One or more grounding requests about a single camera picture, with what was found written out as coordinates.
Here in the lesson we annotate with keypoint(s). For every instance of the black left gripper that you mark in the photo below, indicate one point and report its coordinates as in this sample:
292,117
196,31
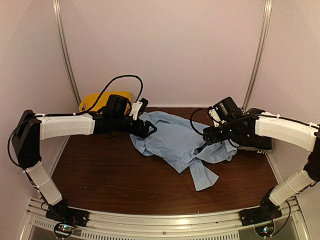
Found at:
142,133

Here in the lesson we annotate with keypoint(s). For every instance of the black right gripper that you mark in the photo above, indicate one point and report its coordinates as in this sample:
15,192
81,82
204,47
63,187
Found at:
211,138

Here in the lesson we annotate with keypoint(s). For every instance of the light blue long sleeve shirt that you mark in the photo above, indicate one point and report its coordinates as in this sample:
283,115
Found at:
178,144

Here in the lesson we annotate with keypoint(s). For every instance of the grey shirt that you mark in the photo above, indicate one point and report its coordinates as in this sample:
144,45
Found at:
254,149

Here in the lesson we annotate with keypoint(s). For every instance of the black shirt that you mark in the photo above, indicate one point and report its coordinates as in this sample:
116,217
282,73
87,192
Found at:
264,145

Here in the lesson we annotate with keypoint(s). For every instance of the yellow plastic basket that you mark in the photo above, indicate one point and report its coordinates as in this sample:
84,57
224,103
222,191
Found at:
90,99

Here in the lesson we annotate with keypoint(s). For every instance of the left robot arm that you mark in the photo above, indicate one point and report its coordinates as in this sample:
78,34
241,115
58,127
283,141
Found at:
118,114

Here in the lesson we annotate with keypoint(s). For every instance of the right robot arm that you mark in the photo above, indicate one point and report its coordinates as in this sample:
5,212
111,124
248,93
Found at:
256,128

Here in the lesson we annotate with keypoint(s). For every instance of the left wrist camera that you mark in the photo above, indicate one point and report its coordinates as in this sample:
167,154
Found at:
137,107

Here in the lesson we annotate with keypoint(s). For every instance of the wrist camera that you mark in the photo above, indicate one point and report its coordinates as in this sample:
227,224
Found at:
214,116
137,107

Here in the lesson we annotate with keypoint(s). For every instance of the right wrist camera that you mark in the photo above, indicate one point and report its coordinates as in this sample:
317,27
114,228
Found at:
214,116

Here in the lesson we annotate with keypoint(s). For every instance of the right aluminium frame post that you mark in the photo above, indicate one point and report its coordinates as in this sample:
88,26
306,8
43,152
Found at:
264,32

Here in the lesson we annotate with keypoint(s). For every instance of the aluminium frame post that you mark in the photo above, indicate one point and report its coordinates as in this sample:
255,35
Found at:
64,49
264,32

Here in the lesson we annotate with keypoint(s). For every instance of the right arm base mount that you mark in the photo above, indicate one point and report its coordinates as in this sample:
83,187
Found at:
257,215

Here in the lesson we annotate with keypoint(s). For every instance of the aluminium front rail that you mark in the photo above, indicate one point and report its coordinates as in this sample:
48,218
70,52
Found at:
223,225

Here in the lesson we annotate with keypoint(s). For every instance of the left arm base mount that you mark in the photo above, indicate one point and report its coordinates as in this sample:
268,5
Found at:
68,215

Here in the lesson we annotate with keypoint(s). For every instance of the left aluminium frame post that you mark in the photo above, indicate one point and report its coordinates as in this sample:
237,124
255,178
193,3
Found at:
64,49

